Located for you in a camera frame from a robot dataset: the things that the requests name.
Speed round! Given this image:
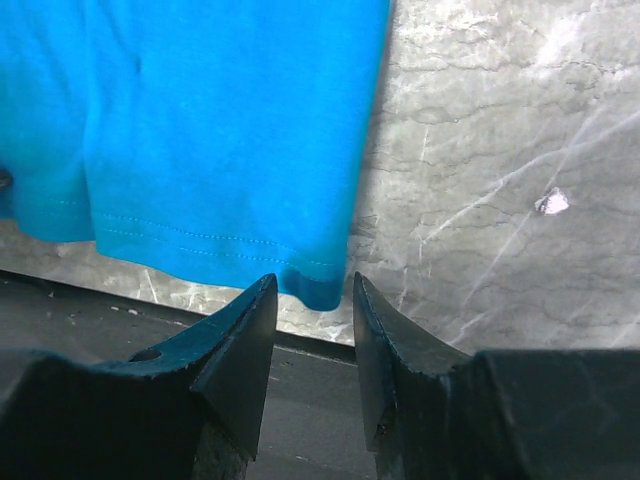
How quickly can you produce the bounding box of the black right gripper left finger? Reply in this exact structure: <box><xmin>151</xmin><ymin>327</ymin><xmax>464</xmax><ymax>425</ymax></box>
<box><xmin>1</xmin><ymin>274</ymin><xmax>278</xmax><ymax>479</ymax></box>

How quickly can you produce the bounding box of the teal blue t-shirt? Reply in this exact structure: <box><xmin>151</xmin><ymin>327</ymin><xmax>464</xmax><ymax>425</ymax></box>
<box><xmin>1</xmin><ymin>1</ymin><xmax>392</xmax><ymax>311</ymax></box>

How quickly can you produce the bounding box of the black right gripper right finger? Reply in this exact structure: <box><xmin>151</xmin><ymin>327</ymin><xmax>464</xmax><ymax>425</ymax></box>
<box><xmin>353</xmin><ymin>275</ymin><xmax>639</xmax><ymax>479</ymax></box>

